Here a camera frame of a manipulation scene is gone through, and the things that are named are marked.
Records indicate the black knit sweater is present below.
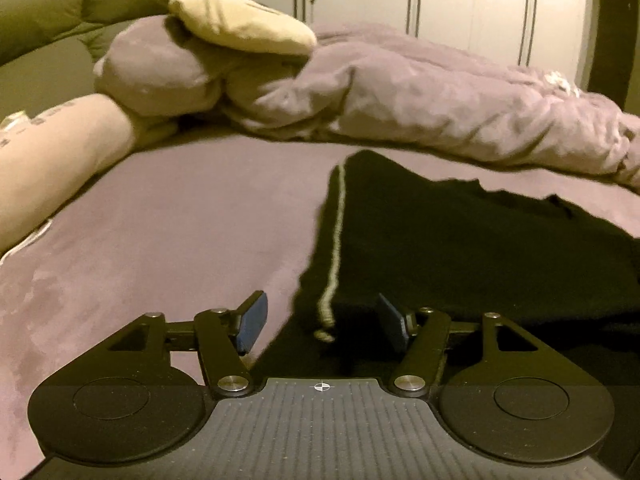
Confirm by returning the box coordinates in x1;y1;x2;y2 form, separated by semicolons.
254;151;639;385

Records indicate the purple bed sheet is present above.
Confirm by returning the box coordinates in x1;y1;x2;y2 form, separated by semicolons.
0;127;640;480

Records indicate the purple crumpled duvet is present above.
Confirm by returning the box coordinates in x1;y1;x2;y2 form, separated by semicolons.
220;24;639;188

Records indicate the pink bolster pillow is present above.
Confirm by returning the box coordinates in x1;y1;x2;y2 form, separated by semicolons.
1;93;177;252

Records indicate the purple pillow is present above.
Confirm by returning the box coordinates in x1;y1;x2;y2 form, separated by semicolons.
93;15;244;117

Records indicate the cream plush pillow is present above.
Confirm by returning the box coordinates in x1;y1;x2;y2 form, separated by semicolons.
168;0;317;56

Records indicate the white wardrobe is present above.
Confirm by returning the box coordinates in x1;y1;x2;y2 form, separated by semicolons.
256;0;592;84

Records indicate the white charging cable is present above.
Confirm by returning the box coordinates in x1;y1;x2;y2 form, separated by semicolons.
0;216;54;266

